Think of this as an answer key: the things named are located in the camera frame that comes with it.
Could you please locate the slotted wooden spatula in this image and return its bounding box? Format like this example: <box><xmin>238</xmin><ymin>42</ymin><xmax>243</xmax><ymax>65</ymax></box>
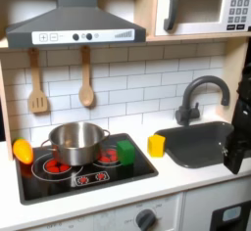
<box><xmin>26</xmin><ymin>47</ymin><xmax>49</xmax><ymax>115</ymax></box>

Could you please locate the dark grey tap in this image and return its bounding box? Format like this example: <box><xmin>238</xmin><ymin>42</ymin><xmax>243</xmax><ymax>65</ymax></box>
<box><xmin>175</xmin><ymin>74</ymin><xmax>231</xmax><ymax>127</ymax></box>

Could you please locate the black stove top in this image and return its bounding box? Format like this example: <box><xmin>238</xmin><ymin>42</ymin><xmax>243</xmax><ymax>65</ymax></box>
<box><xmin>15</xmin><ymin>132</ymin><xmax>160</xmax><ymax>206</ymax></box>

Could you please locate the wooden spoon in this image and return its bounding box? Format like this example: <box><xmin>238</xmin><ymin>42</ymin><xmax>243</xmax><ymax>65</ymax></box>
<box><xmin>77</xmin><ymin>45</ymin><xmax>96</xmax><ymax>108</ymax></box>

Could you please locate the green block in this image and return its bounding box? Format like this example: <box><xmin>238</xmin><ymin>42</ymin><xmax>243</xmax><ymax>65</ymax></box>
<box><xmin>116</xmin><ymin>139</ymin><xmax>136</xmax><ymax>166</ymax></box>

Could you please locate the orange yellow toy vegetable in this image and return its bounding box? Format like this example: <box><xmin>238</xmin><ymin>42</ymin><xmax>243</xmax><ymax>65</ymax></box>
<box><xmin>12</xmin><ymin>138</ymin><xmax>34</xmax><ymax>165</ymax></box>

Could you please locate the grey range hood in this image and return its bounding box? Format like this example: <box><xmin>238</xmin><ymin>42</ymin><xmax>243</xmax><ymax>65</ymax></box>
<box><xmin>5</xmin><ymin>0</ymin><xmax>147</xmax><ymax>50</ymax></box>

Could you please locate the dark grey sink basin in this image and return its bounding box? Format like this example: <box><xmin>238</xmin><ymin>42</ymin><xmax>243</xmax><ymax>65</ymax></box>
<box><xmin>154</xmin><ymin>120</ymin><xmax>251</xmax><ymax>169</ymax></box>

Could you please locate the grey oven knob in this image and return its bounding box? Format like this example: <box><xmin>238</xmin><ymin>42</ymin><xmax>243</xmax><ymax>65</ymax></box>
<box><xmin>135</xmin><ymin>208</ymin><xmax>157</xmax><ymax>231</ymax></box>

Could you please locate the steel pot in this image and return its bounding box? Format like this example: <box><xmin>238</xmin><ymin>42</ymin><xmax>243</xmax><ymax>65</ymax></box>
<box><xmin>40</xmin><ymin>120</ymin><xmax>111</xmax><ymax>167</ymax></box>

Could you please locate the white toy microwave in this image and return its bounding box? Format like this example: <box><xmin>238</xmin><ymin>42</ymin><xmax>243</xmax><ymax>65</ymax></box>
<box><xmin>154</xmin><ymin>0</ymin><xmax>251</xmax><ymax>37</ymax></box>

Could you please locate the yellow block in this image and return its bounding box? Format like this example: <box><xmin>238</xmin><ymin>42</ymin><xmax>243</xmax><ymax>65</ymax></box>
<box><xmin>147</xmin><ymin>134</ymin><xmax>167</xmax><ymax>159</ymax></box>

